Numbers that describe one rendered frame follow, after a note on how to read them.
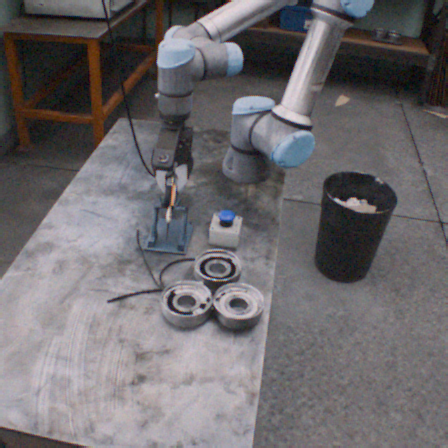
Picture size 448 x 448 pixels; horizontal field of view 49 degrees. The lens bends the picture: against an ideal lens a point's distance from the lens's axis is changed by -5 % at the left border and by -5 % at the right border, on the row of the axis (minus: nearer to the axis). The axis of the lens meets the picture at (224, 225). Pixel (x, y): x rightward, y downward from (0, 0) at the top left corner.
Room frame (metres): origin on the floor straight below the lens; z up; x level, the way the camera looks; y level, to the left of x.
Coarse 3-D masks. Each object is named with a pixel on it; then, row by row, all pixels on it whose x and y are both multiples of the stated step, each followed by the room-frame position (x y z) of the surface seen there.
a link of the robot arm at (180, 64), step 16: (160, 48) 1.02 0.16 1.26; (176, 48) 1.01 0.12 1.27; (192, 48) 1.03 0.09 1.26; (160, 64) 1.02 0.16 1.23; (176, 64) 1.00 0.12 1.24; (192, 64) 1.02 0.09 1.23; (160, 80) 1.02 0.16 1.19; (176, 80) 1.00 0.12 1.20; (192, 80) 1.03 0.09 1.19; (176, 96) 1.00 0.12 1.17
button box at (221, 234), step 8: (216, 216) 1.03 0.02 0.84; (216, 224) 1.00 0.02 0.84; (224, 224) 1.00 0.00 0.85; (232, 224) 1.00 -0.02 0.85; (240, 224) 1.01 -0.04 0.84; (216, 232) 0.97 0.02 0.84; (224, 232) 0.97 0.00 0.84; (232, 232) 0.97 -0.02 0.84; (216, 240) 0.97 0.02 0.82; (224, 240) 0.97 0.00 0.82; (232, 240) 0.97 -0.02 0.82
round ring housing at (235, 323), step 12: (228, 288) 0.80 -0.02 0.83; (240, 288) 0.80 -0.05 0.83; (252, 288) 0.79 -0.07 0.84; (228, 300) 0.76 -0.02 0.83; (240, 300) 0.77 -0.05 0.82; (216, 312) 0.72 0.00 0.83; (240, 312) 0.73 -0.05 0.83; (228, 324) 0.70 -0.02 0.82; (240, 324) 0.70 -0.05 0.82; (252, 324) 0.71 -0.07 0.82
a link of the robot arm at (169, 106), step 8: (160, 96) 1.02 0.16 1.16; (192, 96) 1.03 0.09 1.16; (160, 104) 1.02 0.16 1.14; (168, 104) 1.00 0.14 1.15; (176, 104) 1.00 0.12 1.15; (184, 104) 1.01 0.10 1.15; (192, 104) 1.03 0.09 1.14; (168, 112) 1.00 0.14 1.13; (176, 112) 1.00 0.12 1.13; (184, 112) 1.01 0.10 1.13
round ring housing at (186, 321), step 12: (168, 288) 0.77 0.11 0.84; (180, 288) 0.79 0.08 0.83; (192, 288) 0.79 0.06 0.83; (204, 288) 0.78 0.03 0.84; (180, 300) 0.76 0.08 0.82; (192, 300) 0.76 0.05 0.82; (168, 312) 0.71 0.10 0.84; (204, 312) 0.71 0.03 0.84; (180, 324) 0.70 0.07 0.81; (192, 324) 0.70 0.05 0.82
